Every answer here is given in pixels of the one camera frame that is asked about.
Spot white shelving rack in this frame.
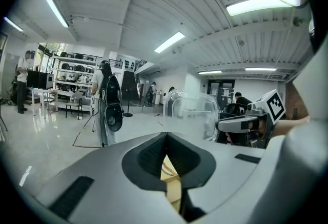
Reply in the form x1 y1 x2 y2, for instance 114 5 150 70
52 51 103 112

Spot dark glass double door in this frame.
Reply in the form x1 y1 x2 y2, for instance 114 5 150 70
207 78 236 106

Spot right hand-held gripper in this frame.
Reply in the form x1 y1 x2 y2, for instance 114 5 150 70
215 89 286 149

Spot round wooden table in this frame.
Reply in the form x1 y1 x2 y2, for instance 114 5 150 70
160 155 183 215

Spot clear glass container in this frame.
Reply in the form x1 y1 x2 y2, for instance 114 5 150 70
163 89 221 143

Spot grey chair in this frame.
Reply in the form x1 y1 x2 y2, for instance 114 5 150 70
65 91 85 119

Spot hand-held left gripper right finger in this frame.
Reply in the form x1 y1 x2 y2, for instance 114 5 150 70
166 132 266 222

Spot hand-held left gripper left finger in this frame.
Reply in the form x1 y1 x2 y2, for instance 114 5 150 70
34 132 185 224

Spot person's right forearm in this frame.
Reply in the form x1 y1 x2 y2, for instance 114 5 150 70
274 116 312 139

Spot ceiling strip lights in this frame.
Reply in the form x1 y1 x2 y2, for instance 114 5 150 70
3 0 302 75

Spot black round-base stand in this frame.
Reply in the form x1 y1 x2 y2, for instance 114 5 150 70
124 99 134 118

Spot small white table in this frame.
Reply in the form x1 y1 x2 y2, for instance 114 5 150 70
32 88 59 119

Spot dark staircase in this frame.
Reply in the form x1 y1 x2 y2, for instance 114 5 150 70
120 70 141 101

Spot black cabinet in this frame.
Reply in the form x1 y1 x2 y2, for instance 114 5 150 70
27 70 54 90

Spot black mesh office chair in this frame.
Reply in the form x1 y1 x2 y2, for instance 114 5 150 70
219 103 247 119

